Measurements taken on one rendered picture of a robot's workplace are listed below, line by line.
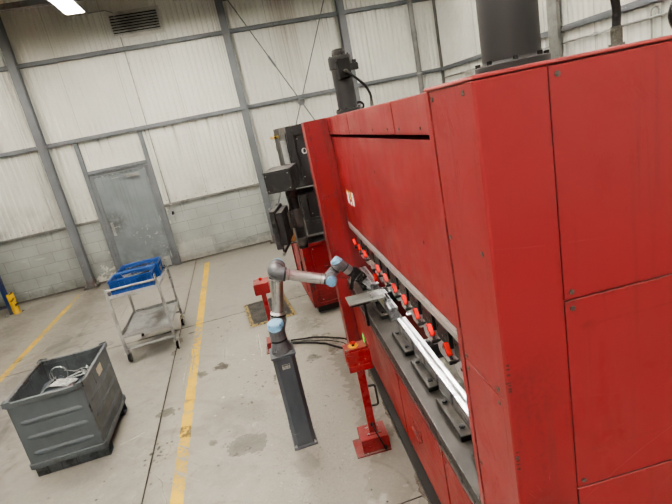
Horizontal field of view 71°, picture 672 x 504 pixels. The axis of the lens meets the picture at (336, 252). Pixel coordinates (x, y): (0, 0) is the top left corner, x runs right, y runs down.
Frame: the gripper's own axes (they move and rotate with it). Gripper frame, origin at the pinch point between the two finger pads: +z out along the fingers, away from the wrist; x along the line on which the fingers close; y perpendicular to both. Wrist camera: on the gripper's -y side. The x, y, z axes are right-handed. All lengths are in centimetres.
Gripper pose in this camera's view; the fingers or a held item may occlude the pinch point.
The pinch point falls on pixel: (369, 288)
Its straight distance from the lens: 345.7
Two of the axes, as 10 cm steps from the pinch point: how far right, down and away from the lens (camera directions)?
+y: 6.2, -7.8, -1.0
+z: 7.7, 5.8, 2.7
